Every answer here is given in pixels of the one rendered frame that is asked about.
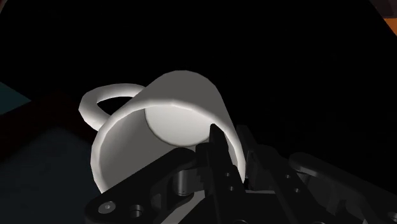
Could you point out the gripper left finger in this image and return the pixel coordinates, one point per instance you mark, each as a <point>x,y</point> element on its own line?
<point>214,161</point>

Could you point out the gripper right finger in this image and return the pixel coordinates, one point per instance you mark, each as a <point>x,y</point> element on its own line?
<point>279,173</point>

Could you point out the white mug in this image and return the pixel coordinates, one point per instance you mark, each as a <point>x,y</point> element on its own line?
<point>173,93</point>

